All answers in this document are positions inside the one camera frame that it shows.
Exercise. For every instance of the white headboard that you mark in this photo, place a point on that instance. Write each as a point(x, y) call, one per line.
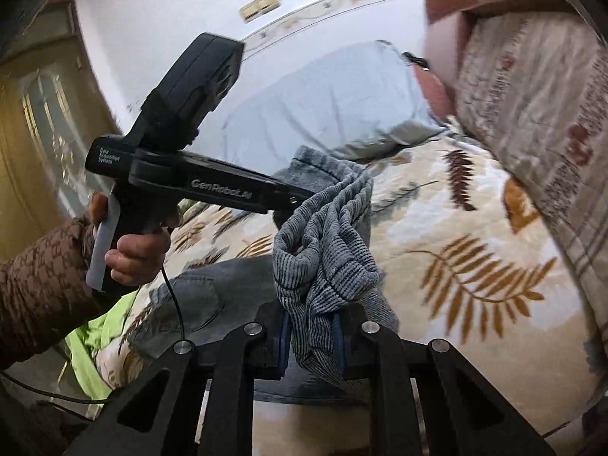
point(332, 4)

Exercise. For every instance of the wall switch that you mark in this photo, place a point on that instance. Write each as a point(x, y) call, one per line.
point(259, 5)

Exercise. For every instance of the lime green sheet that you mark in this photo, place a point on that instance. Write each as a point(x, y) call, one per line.
point(92, 346)

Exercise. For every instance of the brown striped pillow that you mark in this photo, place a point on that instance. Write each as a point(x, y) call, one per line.
point(536, 118)

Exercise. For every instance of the person's left hand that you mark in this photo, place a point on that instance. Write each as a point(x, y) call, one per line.
point(137, 259)

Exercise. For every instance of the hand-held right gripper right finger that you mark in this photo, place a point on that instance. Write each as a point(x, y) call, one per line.
point(338, 346)

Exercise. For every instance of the light blue pillow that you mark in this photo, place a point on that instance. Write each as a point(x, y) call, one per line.
point(332, 99)

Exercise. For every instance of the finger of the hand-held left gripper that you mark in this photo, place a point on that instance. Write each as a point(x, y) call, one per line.
point(299, 199)

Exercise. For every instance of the wooden glass door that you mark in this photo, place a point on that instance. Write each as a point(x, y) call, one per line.
point(42, 118)

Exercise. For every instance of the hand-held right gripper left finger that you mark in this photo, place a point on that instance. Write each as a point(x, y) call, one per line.
point(283, 342)

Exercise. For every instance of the leaf print blanket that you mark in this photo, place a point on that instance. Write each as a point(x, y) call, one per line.
point(451, 228)

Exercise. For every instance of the grey denim pants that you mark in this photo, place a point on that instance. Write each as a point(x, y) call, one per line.
point(327, 256)

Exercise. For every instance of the person's left forearm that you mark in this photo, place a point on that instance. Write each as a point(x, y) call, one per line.
point(42, 285)

